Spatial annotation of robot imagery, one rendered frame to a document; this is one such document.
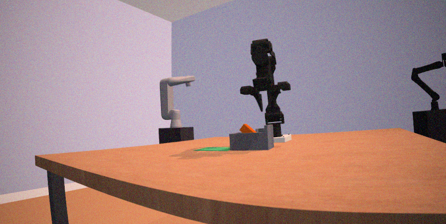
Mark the orange block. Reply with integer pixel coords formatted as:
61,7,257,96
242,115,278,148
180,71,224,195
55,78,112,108
240,124,256,133

